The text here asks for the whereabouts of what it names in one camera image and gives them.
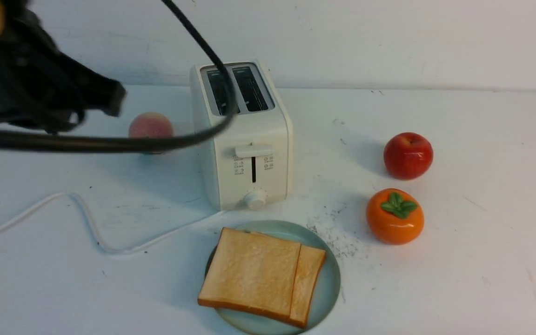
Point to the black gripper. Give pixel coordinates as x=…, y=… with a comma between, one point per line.
x=40, y=86

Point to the toast slice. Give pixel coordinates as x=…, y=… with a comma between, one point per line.
x=309, y=264
x=251, y=273

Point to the pink peach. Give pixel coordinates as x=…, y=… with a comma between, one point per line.
x=151, y=125

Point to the white two-slot toaster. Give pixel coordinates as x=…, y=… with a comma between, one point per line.
x=250, y=164

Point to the light green round plate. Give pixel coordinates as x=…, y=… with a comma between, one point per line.
x=327, y=290

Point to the red apple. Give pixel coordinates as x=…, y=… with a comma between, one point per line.
x=408, y=156

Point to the orange persimmon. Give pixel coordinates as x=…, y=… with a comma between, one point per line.
x=394, y=217

